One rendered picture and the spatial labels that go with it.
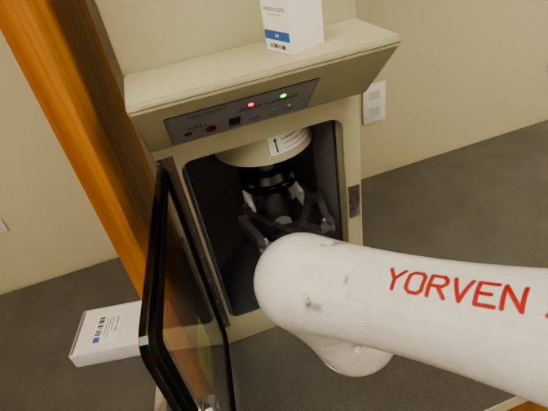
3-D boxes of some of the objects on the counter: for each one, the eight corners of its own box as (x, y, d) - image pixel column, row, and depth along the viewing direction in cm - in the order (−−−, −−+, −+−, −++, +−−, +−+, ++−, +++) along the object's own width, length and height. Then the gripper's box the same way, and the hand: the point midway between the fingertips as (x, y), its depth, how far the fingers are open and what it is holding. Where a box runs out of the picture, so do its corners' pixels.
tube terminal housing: (202, 267, 104) (67, -110, 59) (320, 227, 110) (279, -147, 64) (223, 346, 85) (42, -130, 39) (365, 293, 90) (351, -180, 44)
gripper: (373, 220, 64) (316, 156, 82) (240, 265, 60) (211, 188, 78) (373, 255, 68) (320, 187, 86) (249, 299, 65) (220, 218, 83)
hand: (271, 194), depth 80 cm, fingers closed on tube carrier, 9 cm apart
